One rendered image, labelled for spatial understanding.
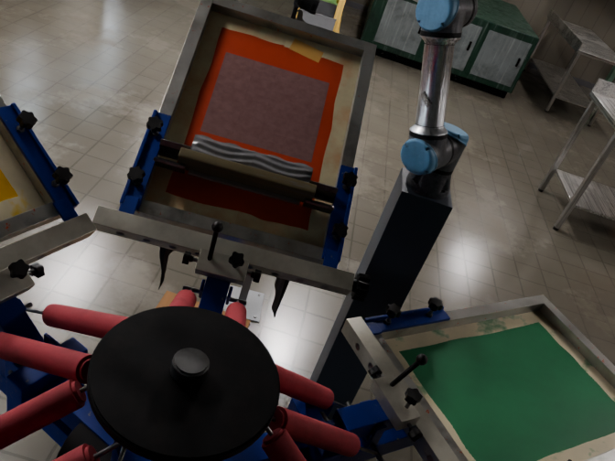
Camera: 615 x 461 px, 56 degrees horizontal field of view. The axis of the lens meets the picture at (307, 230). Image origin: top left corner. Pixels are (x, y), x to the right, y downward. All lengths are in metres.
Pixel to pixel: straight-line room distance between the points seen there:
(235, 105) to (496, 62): 6.03
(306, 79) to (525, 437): 1.22
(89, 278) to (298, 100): 1.62
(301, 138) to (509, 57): 6.00
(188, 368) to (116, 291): 2.08
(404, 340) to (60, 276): 1.86
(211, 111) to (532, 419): 1.27
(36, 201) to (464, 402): 1.24
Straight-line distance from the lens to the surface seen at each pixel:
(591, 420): 1.93
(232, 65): 1.90
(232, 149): 1.72
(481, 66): 7.62
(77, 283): 3.05
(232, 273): 1.45
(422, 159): 1.80
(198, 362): 0.97
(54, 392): 1.05
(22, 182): 1.61
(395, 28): 7.43
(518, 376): 1.89
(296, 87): 1.88
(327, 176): 1.74
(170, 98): 1.77
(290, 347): 2.94
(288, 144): 1.77
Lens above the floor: 2.08
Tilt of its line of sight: 34 degrees down
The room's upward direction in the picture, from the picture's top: 19 degrees clockwise
